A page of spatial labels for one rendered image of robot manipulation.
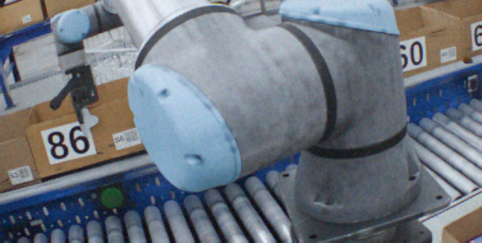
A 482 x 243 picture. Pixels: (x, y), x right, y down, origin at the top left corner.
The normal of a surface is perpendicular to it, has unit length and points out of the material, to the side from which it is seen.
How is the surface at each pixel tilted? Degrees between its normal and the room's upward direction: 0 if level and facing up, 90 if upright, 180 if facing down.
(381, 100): 90
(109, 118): 85
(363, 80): 85
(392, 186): 68
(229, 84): 52
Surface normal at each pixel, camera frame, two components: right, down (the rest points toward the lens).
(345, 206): -0.37, 0.05
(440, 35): 0.29, 0.32
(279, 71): 0.27, -0.38
